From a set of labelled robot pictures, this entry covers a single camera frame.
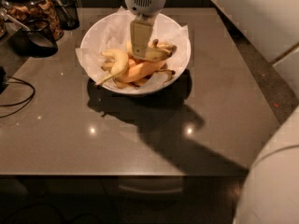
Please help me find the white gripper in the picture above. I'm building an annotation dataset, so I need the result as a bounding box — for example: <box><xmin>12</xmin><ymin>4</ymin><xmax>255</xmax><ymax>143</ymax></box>
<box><xmin>124</xmin><ymin>0</ymin><xmax>166</xmax><ymax>60</ymax></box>

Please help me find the yellow banana top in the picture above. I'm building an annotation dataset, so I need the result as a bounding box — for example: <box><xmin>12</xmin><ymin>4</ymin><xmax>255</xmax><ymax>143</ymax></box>
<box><xmin>125</xmin><ymin>40</ymin><xmax>173</xmax><ymax>63</ymax></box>

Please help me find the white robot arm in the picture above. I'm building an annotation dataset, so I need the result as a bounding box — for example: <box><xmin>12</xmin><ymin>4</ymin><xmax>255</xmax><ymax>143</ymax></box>
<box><xmin>211</xmin><ymin>0</ymin><xmax>299</xmax><ymax>224</ymax></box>

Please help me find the banana at back right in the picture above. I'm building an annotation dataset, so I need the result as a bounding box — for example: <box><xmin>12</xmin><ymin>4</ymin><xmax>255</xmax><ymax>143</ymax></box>
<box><xmin>150</xmin><ymin>39</ymin><xmax>177</xmax><ymax>52</ymax></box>

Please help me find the curved yellow banana left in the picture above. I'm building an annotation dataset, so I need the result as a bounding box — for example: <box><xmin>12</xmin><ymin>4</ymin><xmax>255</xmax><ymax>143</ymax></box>
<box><xmin>95</xmin><ymin>49</ymin><xmax>129</xmax><ymax>86</ymax></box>

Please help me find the banana peel piece right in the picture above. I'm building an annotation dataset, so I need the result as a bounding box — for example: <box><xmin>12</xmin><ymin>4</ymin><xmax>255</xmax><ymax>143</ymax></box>
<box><xmin>156</xmin><ymin>69</ymin><xmax>176</xmax><ymax>82</ymax></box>

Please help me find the black mesh pen holder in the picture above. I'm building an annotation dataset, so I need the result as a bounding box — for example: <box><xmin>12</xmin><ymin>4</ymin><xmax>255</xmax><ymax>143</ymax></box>
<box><xmin>55</xmin><ymin>0</ymin><xmax>79</xmax><ymax>30</ymax></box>

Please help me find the black mesh cup front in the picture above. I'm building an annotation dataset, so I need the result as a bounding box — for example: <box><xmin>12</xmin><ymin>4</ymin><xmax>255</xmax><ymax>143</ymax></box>
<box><xmin>9</xmin><ymin>20</ymin><xmax>58</xmax><ymax>57</ymax></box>

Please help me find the glass snack jar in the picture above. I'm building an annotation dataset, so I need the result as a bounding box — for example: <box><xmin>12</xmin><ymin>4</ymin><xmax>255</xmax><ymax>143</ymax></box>
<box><xmin>1</xmin><ymin>0</ymin><xmax>64</xmax><ymax>40</ymax></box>

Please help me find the black cable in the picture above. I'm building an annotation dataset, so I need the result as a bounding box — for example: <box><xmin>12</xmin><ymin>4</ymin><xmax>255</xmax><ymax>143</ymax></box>
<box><xmin>0</xmin><ymin>74</ymin><xmax>36</xmax><ymax>119</ymax></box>

